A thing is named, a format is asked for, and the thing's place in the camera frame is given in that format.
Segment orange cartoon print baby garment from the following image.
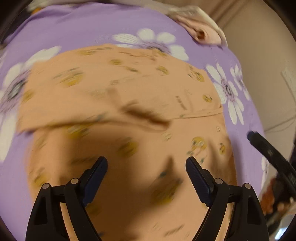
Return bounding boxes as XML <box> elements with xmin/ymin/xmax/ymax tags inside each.
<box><xmin>18</xmin><ymin>45</ymin><xmax>236</xmax><ymax>240</ymax></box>

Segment folded pink beige clothes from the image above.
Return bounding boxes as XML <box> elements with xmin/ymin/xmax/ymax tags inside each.
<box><xmin>168</xmin><ymin>6</ymin><xmax>228</xmax><ymax>47</ymax></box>

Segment beige curtain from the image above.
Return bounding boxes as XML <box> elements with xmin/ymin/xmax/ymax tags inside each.
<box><xmin>159</xmin><ymin>0</ymin><xmax>269</xmax><ymax>30</ymax></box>

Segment purple floral bed sheet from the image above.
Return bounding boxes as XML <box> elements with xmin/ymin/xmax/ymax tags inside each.
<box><xmin>1</xmin><ymin>3</ymin><xmax>268</xmax><ymax>240</ymax></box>

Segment white wall power strip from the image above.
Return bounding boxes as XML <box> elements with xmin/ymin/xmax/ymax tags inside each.
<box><xmin>281</xmin><ymin>67</ymin><xmax>295</xmax><ymax>96</ymax></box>

